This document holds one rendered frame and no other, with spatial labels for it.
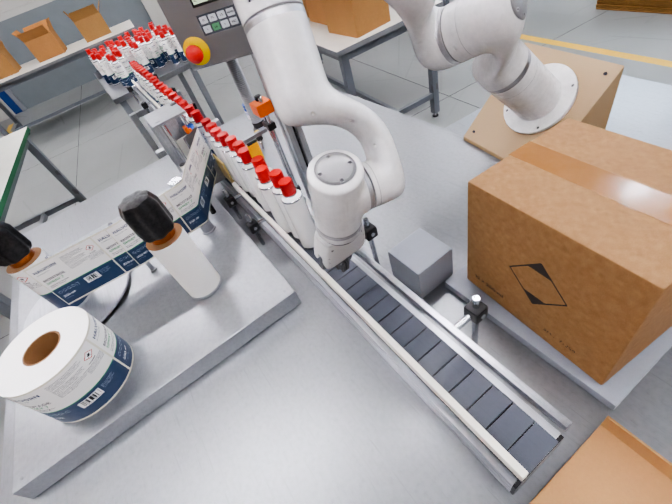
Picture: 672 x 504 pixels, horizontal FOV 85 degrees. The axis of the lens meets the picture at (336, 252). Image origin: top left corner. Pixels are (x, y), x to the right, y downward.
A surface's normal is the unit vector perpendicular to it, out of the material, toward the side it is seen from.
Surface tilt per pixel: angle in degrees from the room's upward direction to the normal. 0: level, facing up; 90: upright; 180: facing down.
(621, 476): 0
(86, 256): 90
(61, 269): 90
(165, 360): 0
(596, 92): 43
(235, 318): 0
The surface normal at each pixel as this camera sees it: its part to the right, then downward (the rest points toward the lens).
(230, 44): 0.00, 0.73
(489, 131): -0.78, -0.16
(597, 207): -0.25, -0.66
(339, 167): -0.04, -0.45
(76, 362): 0.89, 0.13
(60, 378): 0.74, 0.33
